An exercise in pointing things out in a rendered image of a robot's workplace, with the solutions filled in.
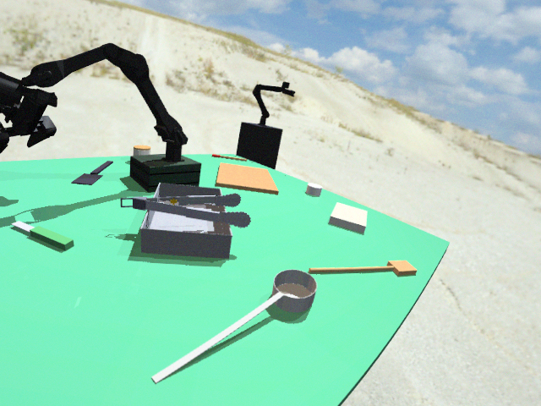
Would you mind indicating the light brown wooden board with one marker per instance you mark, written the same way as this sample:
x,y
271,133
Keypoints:
x,y
247,178

